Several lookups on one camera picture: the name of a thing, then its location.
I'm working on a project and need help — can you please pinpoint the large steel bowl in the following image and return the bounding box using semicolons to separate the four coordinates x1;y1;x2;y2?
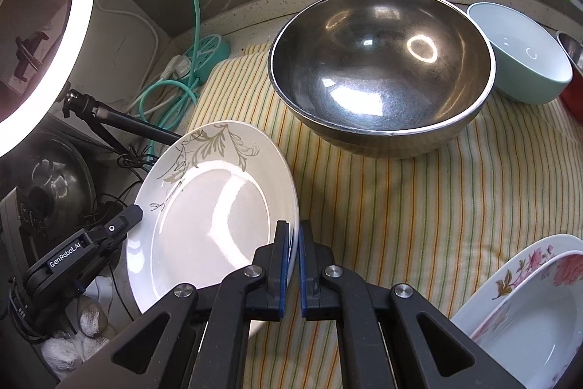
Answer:
268;0;496;159

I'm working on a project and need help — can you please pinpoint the light blue bowl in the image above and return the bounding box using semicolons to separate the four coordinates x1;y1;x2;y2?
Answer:
466;2;574;105

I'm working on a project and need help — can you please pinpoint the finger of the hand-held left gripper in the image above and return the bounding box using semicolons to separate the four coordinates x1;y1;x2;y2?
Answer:
98;204;143;244

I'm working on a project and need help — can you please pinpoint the striped yellow cloth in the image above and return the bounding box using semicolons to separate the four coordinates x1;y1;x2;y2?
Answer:
184;43;583;389

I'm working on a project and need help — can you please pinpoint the large pink floral plate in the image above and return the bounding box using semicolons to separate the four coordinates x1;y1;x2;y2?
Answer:
450;234;583;344

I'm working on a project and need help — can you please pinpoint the white grey-leaf plate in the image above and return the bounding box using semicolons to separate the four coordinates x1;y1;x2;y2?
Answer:
126;121;300;337

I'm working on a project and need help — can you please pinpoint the red steel bowl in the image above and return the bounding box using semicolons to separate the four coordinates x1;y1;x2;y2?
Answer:
556;31;583;123

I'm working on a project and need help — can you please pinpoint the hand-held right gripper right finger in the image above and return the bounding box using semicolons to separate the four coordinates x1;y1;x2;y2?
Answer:
298;220;531;389

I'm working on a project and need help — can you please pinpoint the ring light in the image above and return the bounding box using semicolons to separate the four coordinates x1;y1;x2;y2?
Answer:
0;0;97;159

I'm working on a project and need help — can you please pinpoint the white power plug cable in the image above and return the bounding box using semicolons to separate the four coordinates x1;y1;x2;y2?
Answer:
98;4;192;112

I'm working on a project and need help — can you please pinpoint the green power strip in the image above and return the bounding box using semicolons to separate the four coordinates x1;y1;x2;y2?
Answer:
184;34;231;86

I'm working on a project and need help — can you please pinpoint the black cable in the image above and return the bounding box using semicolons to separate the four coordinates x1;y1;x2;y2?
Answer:
82;143;156;235

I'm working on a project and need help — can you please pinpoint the green cable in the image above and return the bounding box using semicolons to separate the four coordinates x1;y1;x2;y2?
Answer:
130;0;203;130

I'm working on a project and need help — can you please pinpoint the small red flower plate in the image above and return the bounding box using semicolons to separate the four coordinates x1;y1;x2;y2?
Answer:
471;250;583;389

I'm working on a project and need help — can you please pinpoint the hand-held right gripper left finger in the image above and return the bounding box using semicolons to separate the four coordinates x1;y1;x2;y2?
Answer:
59;221;292;389

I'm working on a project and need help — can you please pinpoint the metal pot lid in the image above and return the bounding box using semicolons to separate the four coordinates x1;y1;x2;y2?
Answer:
0;131;98;235

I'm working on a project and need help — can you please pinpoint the black tripod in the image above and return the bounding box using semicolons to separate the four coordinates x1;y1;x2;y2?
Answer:
63;90;183;153

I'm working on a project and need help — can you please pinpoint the person's left hand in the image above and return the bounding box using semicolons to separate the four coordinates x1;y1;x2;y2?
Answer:
41;295;117;378

